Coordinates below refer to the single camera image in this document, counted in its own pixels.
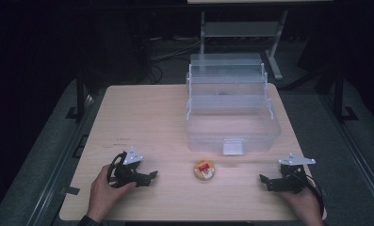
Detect grey metal stand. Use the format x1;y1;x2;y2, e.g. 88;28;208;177
200;8;289;81

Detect person's right hand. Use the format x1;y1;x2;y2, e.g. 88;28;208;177
277;185;326;226

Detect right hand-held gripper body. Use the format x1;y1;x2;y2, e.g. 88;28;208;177
278;153;317;194

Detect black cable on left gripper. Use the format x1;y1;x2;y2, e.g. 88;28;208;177
106;151;128;189

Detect clear plastic storage box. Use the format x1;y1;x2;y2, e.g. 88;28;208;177
185;52;283;156

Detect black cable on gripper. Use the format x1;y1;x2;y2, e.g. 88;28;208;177
106;151;128;189
305;177;326;218

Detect person's left hand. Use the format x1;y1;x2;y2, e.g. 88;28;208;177
87;164;138;223

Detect black tape strip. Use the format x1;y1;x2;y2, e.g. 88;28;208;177
64;186;81;196

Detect cables on floor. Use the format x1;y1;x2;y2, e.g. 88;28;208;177
148;37;202;83

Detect round yellow red-label snack packet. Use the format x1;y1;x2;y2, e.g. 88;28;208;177
193;158;216;182

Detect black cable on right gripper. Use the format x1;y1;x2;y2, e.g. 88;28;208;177
305;177;326;218

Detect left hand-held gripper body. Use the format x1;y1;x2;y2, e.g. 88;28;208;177
107;146;145;189

